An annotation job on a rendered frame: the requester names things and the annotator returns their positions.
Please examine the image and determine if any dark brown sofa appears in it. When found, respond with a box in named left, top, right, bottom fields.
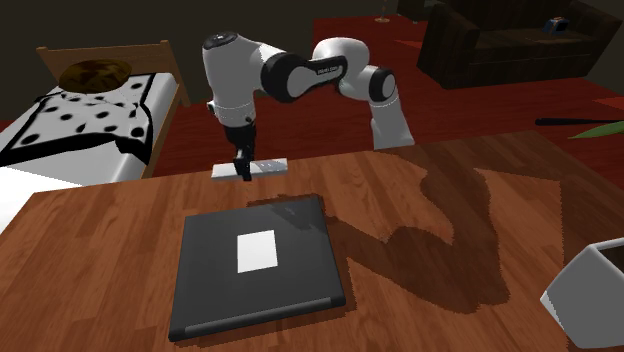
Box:
left=415, top=0, right=624, bottom=92

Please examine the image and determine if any green plant leaf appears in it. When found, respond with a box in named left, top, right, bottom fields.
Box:
left=567, top=121, right=624, bottom=141

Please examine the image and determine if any small blue box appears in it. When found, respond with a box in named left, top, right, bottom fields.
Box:
left=542, top=16, right=570, bottom=36

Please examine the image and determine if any white angular plant pot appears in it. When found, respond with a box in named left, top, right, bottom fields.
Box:
left=539, top=237, right=624, bottom=350

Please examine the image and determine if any white black-dotted blanket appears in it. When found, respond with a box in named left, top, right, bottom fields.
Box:
left=0, top=72, right=158, bottom=168

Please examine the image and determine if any brown round pillow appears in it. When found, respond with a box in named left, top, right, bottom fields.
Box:
left=57, top=58, right=134, bottom=95

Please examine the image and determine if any black closed laptop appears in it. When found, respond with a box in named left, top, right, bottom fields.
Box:
left=167, top=194, right=348, bottom=343

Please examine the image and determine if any black baseball bat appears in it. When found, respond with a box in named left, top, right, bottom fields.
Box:
left=534, top=117, right=624, bottom=127

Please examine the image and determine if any wooden bed with white mattress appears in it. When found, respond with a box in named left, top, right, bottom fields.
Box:
left=0, top=40, right=192, bottom=231

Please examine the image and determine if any white remote control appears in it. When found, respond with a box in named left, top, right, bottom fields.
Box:
left=211, top=157, right=289, bottom=183

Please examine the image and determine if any floor lamp base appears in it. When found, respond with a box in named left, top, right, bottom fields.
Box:
left=374, top=0, right=392, bottom=25

